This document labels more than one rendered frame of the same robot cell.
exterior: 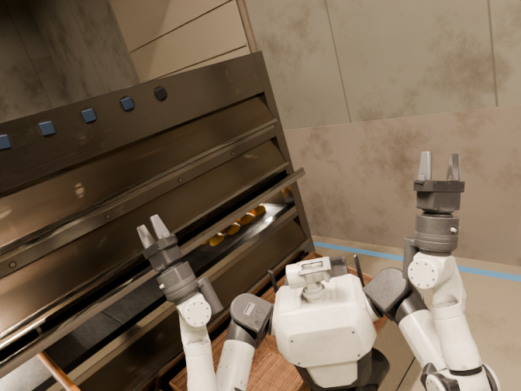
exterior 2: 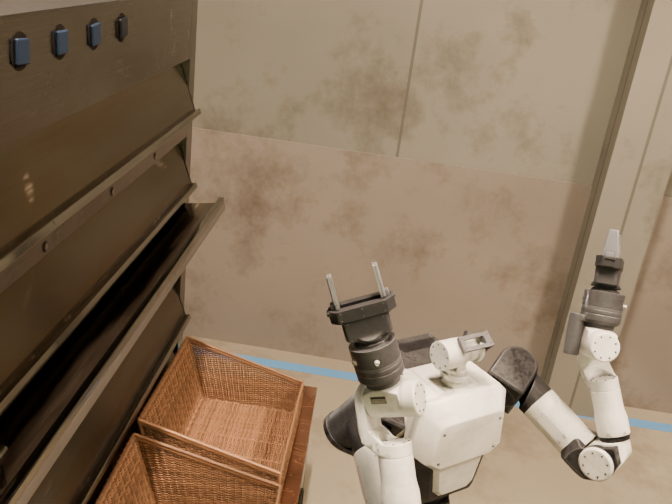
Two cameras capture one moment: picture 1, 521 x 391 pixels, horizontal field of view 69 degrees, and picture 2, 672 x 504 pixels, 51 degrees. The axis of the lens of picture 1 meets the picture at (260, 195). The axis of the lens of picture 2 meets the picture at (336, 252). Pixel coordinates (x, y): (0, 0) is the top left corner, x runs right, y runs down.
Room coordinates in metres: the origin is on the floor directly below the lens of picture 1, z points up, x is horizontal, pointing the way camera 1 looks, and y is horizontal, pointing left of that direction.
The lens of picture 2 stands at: (0.17, 1.15, 2.25)
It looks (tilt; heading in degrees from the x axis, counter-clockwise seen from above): 22 degrees down; 313
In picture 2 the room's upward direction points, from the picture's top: 8 degrees clockwise
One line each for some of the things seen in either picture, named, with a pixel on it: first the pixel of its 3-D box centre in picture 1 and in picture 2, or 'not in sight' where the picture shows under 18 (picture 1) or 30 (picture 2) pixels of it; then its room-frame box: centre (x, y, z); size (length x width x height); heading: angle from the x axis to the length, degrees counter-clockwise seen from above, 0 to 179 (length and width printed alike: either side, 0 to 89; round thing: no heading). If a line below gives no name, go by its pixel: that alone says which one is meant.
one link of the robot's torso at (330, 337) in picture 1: (326, 321); (426, 416); (0.97, -0.08, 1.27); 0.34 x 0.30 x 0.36; 78
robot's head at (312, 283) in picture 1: (308, 277); (456, 356); (0.92, -0.06, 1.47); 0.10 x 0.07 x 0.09; 78
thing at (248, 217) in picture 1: (212, 219); not in sight; (2.33, 0.35, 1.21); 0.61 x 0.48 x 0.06; 42
